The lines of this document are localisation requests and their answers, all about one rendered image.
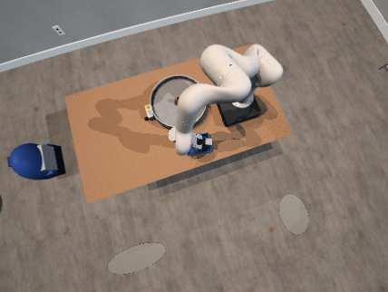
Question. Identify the blue open crate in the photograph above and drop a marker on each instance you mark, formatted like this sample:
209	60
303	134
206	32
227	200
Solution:
206	149

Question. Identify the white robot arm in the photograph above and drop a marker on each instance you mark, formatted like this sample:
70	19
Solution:
236	73

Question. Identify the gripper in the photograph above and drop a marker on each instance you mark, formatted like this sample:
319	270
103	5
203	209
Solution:
195	144

